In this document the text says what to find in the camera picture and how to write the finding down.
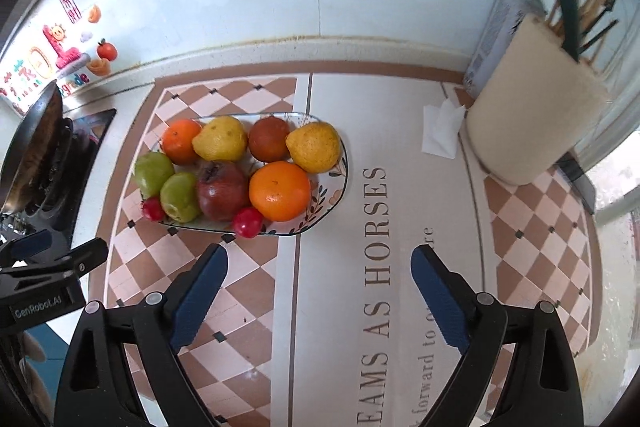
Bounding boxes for red cherry tomato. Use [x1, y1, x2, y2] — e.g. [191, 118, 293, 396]
[232, 206, 264, 239]
[141, 196, 165, 222]

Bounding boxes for green fruit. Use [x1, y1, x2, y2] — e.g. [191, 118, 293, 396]
[160, 171, 201, 223]
[134, 152, 175, 199]

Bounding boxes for orange tangerine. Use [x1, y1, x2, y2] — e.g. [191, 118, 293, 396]
[160, 119, 202, 166]

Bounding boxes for dark red pomegranate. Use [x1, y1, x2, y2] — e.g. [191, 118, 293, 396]
[196, 161, 250, 222]

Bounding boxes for yellow lemon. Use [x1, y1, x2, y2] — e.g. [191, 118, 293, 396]
[192, 116, 247, 162]
[285, 121, 341, 174]

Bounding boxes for bright orange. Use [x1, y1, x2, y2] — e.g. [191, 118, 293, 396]
[248, 160, 311, 222]

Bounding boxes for dark orange fruit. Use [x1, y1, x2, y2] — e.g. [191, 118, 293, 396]
[248, 116, 290, 162]

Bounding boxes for black wok pan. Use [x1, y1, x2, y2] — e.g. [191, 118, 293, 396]
[1, 80, 63, 215]

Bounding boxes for checkered brown table mat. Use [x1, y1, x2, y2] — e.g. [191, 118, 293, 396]
[90, 72, 593, 426]

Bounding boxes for oval floral ceramic plate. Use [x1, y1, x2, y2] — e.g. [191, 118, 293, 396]
[131, 112, 348, 236]

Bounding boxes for white folded tissue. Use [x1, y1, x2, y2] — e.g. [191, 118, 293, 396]
[422, 98, 466, 160]

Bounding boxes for cream utensil holder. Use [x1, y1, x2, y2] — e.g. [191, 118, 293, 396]
[466, 15, 610, 185]

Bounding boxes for white spray can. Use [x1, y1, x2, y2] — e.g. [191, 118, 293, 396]
[463, 0, 546, 98]

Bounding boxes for colourful wall stickers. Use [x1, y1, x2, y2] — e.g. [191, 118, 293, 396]
[1, 0, 118, 115]

